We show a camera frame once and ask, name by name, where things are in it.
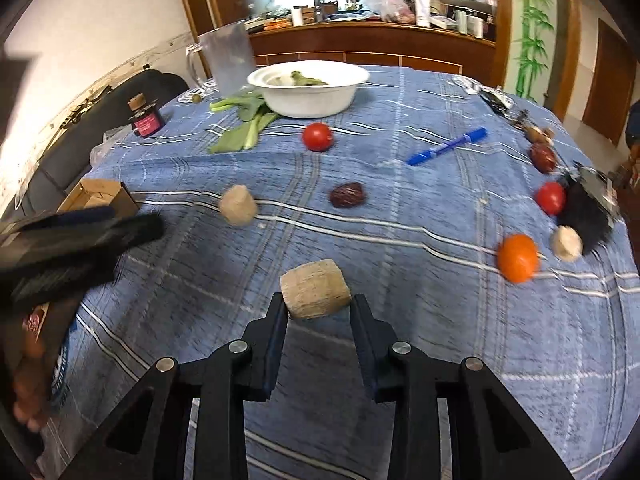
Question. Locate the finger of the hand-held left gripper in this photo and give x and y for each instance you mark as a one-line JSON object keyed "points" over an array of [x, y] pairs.
{"points": [[125, 230]]}

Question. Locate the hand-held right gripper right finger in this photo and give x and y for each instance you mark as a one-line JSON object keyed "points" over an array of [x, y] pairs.
{"points": [[365, 355]]}

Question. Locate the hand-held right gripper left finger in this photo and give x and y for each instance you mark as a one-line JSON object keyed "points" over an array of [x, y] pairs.
{"points": [[277, 345]]}

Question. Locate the brown cardboard box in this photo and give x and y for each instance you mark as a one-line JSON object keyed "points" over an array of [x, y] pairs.
{"points": [[100, 195]]}

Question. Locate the person's left hand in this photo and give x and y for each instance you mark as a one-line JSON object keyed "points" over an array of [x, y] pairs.
{"points": [[29, 390]]}

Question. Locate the red jujube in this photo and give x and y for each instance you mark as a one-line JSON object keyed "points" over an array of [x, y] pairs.
{"points": [[349, 195], [34, 321], [543, 156]]}

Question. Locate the blue checked tablecloth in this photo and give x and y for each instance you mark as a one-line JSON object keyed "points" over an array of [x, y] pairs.
{"points": [[425, 310]]}

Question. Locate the clear plastic bag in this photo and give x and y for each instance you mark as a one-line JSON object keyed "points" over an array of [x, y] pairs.
{"points": [[107, 142]]}

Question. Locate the red glass jar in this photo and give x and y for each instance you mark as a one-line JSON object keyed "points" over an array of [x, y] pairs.
{"points": [[145, 120]]}

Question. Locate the black chair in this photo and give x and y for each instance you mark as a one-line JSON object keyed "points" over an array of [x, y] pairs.
{"points": [[125, 100]]}

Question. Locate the small green olive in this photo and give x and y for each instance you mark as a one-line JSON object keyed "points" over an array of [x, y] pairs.
{"points": [[195, 97]]}

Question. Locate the green leafy vegetable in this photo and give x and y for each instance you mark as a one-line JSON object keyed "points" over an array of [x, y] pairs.
{"points": [[245, 122]]}

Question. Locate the orange tangerine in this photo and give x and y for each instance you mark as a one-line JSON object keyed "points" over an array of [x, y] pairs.
{"points": [[517, 257]]}

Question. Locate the clear plastic pitcher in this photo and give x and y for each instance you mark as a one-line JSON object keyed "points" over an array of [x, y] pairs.
{"points": [[227, 57]]}

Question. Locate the red tomato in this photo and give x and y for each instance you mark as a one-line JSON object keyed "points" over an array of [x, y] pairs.
{"points": [[551, 197], [317, 136]]}

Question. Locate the blue marker pen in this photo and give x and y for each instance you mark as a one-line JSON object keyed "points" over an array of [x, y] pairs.
{"points": [[446, 146]]}

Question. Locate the white bowl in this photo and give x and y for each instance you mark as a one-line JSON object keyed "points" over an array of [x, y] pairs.
{"points": [[308, 97]]}

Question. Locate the green vegetable scraps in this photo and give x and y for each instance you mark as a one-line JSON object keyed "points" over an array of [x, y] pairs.
{"points": [[305, 79]]}

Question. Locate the black brush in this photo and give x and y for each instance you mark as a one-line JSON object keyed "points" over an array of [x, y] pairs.
{"points": [[585, 215]]}

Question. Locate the small white jar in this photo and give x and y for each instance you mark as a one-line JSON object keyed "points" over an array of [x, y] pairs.
{"points": [[298, 15]]}

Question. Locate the small brown object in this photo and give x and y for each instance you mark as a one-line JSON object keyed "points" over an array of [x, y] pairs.
{"points": [[537, 132]]}

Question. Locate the black metal tool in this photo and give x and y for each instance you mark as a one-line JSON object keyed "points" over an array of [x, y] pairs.
{"points": [[495, 97]]}

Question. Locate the dark bottle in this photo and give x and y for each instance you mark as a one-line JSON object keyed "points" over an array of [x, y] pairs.
{"points": [[318, 7]]}

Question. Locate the wooden cabinet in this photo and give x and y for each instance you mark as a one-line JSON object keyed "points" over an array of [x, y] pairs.
{"points": [[375, 42]]}

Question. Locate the white flat box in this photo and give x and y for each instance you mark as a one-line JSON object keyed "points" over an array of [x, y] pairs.
{"points": [[442, 21]]}

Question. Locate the white cup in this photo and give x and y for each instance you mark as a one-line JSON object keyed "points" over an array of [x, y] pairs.
{"points": [[460, 20], [477, 26]]}

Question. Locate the plastic bag with red contents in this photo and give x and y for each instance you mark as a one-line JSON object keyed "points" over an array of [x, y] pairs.
{"points": [[390, 2]]}

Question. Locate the dark blue jacket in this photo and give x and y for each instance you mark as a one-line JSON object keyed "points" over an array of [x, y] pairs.
{"points": [[633, 125]]}

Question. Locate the white tube bottle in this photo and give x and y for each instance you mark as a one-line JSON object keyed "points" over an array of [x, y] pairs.
{"points": [[422, 2]]}

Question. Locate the brown wooden door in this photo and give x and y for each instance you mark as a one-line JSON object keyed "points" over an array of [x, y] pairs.
{"points": [[607, 85]]}

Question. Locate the bamboo wall painting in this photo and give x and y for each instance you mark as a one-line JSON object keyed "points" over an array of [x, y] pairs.
{"points": [[535, 35]]}

